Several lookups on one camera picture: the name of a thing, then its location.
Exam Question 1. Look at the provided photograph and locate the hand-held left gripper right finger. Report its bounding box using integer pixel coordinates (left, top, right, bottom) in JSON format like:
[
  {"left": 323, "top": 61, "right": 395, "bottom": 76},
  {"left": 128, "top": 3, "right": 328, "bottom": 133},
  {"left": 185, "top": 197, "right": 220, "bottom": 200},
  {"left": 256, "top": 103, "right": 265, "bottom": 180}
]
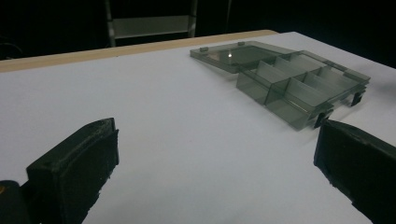
[{"left": 313, "top": 119, "right": 396, "bottom": 224}]

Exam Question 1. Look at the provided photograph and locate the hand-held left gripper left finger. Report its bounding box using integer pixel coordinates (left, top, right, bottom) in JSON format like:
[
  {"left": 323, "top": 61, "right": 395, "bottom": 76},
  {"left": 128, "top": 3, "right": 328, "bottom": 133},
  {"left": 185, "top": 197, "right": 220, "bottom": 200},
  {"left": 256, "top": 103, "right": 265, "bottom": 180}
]
[{"left": 25, "top": 117, "right": 120, "bottom": 224}]

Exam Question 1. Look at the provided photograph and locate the clear grey plastic compartment box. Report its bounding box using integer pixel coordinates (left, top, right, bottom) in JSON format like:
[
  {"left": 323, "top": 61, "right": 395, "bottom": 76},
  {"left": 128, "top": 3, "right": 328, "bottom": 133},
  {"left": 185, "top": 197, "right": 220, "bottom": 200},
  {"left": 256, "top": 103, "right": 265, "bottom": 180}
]
[{"left": 189, "top": 40, "right": 372, "bottom": 132}]

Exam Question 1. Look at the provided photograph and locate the metal stand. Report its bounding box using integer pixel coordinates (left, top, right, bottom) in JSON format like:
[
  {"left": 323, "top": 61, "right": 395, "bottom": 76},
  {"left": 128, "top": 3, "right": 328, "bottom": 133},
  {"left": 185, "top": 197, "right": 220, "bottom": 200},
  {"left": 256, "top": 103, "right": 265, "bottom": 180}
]
[{"left": 104, "top": 0, "right": 199, "bottom": 49}]

